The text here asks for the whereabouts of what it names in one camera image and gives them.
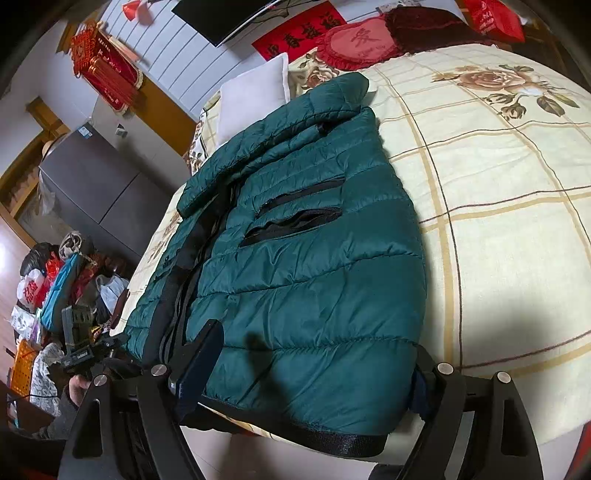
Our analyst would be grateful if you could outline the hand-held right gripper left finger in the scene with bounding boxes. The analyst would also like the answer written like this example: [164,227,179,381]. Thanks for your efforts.
[58,318,225,480]

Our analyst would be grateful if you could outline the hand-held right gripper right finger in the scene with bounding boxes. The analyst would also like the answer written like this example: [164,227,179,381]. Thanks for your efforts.
[406,346,546,480]

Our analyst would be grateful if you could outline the green puffer jacket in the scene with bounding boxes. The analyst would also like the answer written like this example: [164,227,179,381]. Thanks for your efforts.
[124,71,428,456]

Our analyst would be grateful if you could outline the person's left forearm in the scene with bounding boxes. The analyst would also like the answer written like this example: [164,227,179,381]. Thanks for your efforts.
[31,391,82,440]

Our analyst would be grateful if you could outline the person's left hand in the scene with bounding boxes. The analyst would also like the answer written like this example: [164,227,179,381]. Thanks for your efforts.
[67,374,94,408]

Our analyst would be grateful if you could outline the teal fabric bag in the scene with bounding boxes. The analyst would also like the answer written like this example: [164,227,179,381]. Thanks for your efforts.
[40,253,85,334]

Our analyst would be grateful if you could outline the white lace cloth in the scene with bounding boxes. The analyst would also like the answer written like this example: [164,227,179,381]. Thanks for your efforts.
[31,345,66,408]

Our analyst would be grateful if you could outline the red and white plastic bag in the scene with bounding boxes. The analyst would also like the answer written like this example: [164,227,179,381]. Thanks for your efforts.
[17,268,52,311]

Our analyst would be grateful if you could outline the orange plastic crate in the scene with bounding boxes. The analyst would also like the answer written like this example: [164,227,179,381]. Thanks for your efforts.
[8,338,38,398]

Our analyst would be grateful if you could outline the black plastic bag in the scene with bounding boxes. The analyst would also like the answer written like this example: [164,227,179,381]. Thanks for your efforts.
[20,242,55,278]

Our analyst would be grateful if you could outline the grey refrigerator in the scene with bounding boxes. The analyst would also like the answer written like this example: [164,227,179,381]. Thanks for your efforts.
[39,112,195,265]

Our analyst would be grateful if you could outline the red pennant with gold fringe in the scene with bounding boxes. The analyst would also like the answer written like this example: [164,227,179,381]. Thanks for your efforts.
[87,44,144,114]

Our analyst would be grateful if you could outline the white pillow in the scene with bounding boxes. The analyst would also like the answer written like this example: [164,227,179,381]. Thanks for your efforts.
[216,52,292,149]

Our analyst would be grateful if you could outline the red knot tassel ornament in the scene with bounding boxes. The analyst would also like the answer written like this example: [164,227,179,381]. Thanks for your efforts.
[69,20,101,80]

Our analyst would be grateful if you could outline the red heart-shaped pillow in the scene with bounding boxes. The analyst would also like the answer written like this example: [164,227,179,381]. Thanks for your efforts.
[316,14,405,73]

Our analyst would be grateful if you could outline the dark red velvet pillow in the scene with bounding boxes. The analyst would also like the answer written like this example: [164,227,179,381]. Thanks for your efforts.
[383,4,496,49]

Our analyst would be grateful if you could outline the red shopping bag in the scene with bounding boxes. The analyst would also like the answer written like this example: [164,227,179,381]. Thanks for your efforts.
[462,0,527,45]

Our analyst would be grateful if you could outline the black wall television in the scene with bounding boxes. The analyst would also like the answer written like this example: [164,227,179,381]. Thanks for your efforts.
[171,0,279,47]

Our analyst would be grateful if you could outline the red paper wall banner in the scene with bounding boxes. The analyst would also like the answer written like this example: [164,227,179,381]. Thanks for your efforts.
[251,2,348,64]

